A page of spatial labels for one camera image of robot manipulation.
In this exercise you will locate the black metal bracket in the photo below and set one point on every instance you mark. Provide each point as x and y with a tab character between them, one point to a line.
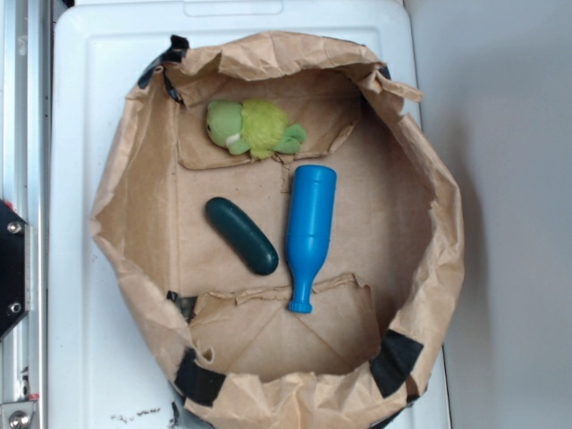
14	260

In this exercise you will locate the blue plastic toy bottle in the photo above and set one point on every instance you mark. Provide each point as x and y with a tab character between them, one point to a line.
309	229

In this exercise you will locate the aluminium frame rail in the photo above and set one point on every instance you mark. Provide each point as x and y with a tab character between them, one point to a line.
26	71

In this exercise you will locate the brown paper bag bin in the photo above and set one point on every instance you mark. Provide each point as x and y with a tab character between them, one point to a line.
224	336

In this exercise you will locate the green plush frog toy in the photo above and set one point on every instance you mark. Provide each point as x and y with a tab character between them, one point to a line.
256	127

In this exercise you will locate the dark green plastic pickle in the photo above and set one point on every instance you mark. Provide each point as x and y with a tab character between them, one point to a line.
243	235

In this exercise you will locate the white plastic container lid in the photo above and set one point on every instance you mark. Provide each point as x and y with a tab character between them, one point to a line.
101	371

